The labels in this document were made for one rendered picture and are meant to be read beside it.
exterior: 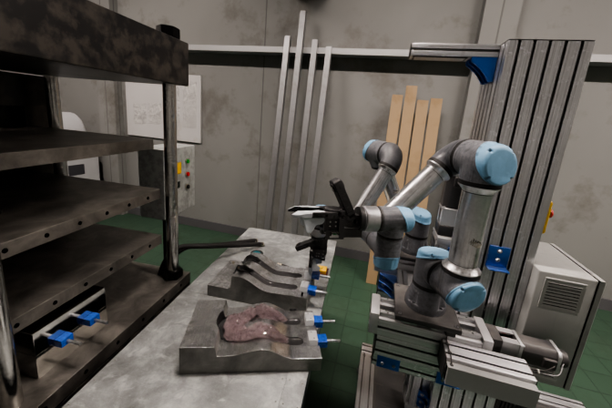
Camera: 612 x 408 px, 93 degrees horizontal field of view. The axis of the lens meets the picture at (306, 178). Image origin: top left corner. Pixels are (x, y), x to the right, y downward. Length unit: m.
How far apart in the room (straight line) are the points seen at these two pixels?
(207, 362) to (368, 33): 3.21
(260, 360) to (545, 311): 1.07
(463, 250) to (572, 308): 0.57
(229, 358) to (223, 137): 3.14
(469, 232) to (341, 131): 2.61
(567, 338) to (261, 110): 3.28
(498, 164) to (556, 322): 0.76
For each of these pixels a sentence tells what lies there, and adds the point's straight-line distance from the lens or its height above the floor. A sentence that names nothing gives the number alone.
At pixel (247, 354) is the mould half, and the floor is 0.88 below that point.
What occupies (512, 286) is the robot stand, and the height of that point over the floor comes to 1.12.
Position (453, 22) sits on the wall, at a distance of 3.59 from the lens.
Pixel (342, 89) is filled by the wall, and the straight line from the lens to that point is 3.46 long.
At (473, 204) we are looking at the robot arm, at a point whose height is 1.50.
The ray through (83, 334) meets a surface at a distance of 1.53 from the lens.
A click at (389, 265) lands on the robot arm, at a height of 1.30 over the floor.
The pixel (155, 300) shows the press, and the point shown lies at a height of 0.79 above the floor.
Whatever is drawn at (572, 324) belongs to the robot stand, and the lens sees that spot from 1.55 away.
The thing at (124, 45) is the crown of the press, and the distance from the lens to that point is 1.30.
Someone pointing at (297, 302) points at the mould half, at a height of 0.86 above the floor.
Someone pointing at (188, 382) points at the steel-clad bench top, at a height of 0.80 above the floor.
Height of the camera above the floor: 1.72
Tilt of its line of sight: 13 degrees down
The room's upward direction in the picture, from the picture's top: 5 degrees clockwise
